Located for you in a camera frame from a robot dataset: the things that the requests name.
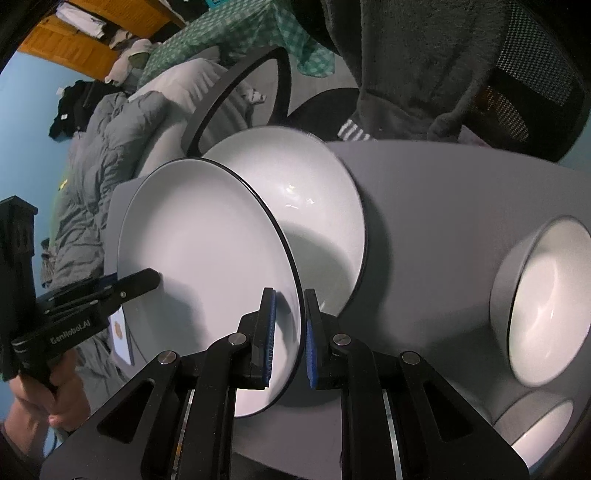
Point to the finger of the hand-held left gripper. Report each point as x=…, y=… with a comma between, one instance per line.
x=138, y=284

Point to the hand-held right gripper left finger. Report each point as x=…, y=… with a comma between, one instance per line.
x=270, y=344

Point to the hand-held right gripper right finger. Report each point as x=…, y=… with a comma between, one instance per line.
x=311, y=353

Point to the white plate black rim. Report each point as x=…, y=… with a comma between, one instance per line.
x=198, y=258
x=314, y=198

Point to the grey white bowl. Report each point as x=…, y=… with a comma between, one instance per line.
x=540, y=434

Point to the stack of white bowls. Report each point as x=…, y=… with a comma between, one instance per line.
x=549, y=300

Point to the person's left forearm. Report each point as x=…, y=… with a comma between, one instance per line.
x=23, y=427

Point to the person's left hand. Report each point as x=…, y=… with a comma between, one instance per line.
x=69, y=401

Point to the white smartphone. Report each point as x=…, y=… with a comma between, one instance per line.
x=121, y=339

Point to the grey duvet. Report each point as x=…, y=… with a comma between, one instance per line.
x=106, y=147

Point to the black clothing pile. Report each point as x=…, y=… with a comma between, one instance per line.
x=74, y=106

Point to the white pillow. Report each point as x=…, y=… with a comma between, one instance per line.
x=184, y=81

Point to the pale plush toy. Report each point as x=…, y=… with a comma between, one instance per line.
x=122, y=64

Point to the crumpled white tissue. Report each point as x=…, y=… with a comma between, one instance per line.
x=255, y=97

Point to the orange wooden cabinet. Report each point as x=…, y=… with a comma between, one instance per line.
x=69, y=53

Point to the green checked cloth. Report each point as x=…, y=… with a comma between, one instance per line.
x=221, y=32

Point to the dark grey fleece garment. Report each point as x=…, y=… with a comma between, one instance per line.
x=406, y=60

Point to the black office chair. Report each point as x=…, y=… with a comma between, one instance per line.
x=531, y=69

